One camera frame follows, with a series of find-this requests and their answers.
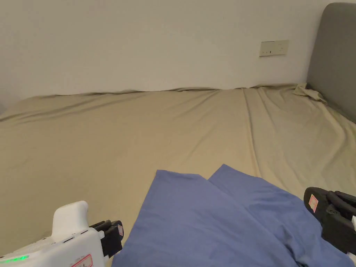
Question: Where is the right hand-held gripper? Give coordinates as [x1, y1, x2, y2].
[303, 186, 356, 254]

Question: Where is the beige wall socket plate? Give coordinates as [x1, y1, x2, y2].
[260, 39, 290, 58]

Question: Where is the bed with beige sheet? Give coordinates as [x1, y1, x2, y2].
[0, 83, 356, 267]

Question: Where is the blue garment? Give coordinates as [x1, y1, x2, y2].
[111, 164, 355, 267]

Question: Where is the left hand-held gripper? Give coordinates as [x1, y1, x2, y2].
[0, 200, 124, 267]

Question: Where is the grey padded headboard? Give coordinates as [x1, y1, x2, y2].
[306, 2, 356, 124]

